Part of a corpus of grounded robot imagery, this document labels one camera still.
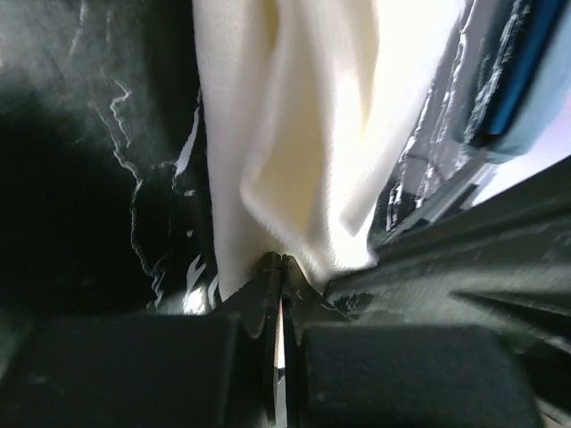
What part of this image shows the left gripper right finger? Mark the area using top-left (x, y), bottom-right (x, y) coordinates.
top-left (283, 258), bottom-right (553, 427)

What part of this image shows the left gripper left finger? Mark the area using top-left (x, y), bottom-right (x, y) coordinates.
top-left (1, 253), bottom-right (282, 427)

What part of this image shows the white cloth napkin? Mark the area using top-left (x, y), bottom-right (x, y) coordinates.
top-left (193, 1), bottom-right (465, 298)

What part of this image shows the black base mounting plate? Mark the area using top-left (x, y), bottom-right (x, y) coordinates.
top-left (326, 160), bottom-right (570, 410)

